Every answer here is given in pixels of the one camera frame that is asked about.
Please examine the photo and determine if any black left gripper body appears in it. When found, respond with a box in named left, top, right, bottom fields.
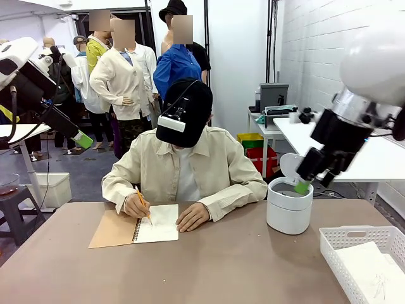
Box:
left=13, top=61, right=61, bottom=110

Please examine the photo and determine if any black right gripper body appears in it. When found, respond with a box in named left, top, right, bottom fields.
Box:
left=310, top=108, right=371, bottom=162

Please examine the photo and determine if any yellow pencil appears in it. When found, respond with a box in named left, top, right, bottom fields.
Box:
left=134, top=184, right=154, bottom=227

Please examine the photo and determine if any spiral notebook brown cover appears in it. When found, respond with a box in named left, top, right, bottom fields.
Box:
left=88, top=203, right=180, bottom=250

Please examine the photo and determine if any person's right forearm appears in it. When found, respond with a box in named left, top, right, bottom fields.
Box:
left=101, top=176, right=140, bottom=215

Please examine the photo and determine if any person's left forearm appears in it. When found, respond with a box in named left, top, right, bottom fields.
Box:
left=197, top=178, right=268, bottom=223

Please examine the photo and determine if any person's right hand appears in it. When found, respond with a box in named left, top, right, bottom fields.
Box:
left=123, top=193, right=151, bottom=220

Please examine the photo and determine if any person's left hand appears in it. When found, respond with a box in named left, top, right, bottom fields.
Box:
left=175, top=202, right=211, bottom=234

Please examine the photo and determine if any white height-adjustable table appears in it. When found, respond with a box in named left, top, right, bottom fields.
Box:
left=0, top=123, right=52, bottom=212

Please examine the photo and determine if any large white table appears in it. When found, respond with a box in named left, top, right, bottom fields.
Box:
left=272, top=117, right=405, bottom=206

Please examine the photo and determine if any white shirt mannequin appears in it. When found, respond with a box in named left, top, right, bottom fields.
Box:
left=70, top=35, right=112, bottom=153

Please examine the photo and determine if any white lidded trash bin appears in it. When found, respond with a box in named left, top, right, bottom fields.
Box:
left=266, top=153, right=315, bottom=236

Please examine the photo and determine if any grey tray with items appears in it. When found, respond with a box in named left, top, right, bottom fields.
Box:
left=263, top=104, right=300, bottom=129

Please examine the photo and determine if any small white side table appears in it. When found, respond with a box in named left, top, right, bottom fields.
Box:
left=247, top=109, right=285, bottom=178

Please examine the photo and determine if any yellow-green jacket mannequin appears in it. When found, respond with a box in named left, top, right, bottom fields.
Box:
left=85, top=11, right=111, bottom=75

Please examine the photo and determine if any white storage box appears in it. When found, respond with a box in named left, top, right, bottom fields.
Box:
left=26, top=172, right=72, bottom=209

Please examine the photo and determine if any yellow green bin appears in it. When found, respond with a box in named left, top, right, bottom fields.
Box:
left=237, top=132, right=265, bottom=164

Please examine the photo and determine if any cream cardigan mannequin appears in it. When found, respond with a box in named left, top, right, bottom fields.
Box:
left=89, top=18, right=159, bottom=161

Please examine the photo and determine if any white perforated plastic basket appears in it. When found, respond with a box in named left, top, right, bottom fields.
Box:
left=318, top=225, right=405, bottom=304

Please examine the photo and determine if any grey box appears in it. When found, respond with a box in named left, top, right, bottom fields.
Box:
left=259, top=82, right=290, bottom=113

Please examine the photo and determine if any glass bowl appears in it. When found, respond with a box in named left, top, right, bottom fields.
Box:
left=0, top=173, right=21, bottom=198

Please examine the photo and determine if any grey stool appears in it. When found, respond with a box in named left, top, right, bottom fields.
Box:
left=0, top=186, right=46, bottom=247

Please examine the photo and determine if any person in beige shirt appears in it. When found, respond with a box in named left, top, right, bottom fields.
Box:
left=101, top=125, right=268, bottom=223

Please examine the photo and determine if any black light stand pole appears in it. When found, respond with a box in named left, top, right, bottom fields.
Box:
left=266, top=0, right=280, bottom=84
left=203, top=0, right=214, bottom=127

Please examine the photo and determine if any blue shirt mannequin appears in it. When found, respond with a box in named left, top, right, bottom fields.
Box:
left=153, top=15, right=204, bottom=101

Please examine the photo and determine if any black baseball cap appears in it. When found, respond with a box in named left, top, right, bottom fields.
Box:
left=155, top=77, right=214, bottom=149

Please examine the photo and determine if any bare beige mannequin torso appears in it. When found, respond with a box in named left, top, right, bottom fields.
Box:
left=160, top=22, right=175, bottom=55

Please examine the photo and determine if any black t-shirt mannequin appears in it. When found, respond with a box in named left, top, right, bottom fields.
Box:
left=189, top=41, right=212, bottom=86

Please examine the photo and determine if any black bucket hat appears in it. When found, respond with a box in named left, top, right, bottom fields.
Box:
left=158, top=0, right=189, bottom=23

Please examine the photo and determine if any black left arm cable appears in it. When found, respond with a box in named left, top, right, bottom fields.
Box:
left=0, top=53, right=65, bottom=150

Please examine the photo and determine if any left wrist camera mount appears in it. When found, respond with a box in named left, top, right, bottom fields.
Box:
left=37, top=45, right=77, bottom=69

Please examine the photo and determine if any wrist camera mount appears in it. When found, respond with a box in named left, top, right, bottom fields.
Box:
left=288, top=106, right=318, bottom=125
left=37, top=45, right=77, bottom=69

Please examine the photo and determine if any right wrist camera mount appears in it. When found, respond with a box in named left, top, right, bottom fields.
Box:
left=288, top=106, right=318, bottom=125

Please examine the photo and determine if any white head-mounted camera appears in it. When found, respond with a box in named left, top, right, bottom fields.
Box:
left=156, top=98, right=192, bottom=134

